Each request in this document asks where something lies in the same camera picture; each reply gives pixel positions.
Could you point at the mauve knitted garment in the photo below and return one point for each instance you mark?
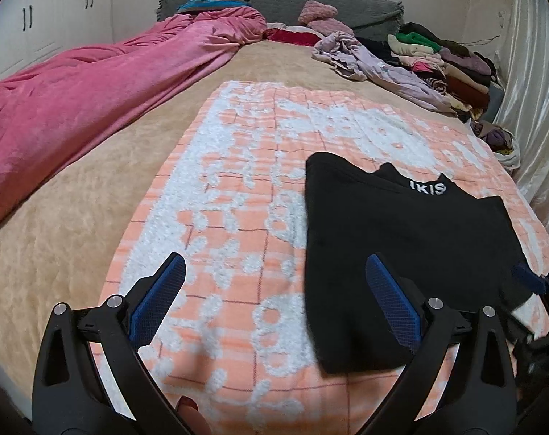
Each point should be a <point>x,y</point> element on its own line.
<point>329,27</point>

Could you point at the pink fluffy garment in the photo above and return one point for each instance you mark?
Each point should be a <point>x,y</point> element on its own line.
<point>317,11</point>

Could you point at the blue cloth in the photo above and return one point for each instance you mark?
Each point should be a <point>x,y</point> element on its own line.
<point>202,5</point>

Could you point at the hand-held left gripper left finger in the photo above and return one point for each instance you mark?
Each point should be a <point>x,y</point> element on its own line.
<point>159,299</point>

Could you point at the red cloth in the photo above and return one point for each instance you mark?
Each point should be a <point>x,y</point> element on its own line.
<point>288,36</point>

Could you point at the white satin curtain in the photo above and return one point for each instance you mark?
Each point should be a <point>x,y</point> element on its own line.
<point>537,77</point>

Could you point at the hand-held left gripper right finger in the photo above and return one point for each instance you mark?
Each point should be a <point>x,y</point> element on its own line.
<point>392,303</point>

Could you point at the white bag of clothes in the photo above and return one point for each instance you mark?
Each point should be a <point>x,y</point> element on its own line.
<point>501,138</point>

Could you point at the grey padded headboard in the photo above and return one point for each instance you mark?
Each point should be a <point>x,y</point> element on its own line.
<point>279,0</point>

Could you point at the black and orange garment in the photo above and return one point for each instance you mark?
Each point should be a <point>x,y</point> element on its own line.
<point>392,217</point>

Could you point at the person's left hand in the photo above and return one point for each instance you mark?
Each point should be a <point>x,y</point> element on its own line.
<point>194,417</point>

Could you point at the orange and white patterned towel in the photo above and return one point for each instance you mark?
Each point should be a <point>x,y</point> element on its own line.
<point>256,145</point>

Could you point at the pile of mixed clothes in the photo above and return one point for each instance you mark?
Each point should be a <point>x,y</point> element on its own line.
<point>451,68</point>

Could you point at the white wardrobe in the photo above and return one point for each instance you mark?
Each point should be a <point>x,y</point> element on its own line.
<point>52,9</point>

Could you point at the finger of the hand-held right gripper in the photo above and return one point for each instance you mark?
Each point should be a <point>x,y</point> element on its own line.
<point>528,278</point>

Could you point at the pink velvet blanket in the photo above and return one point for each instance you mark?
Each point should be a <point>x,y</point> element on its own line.
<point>97,90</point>

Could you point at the beige plush blanket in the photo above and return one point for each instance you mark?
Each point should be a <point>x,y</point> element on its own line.
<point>75,217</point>

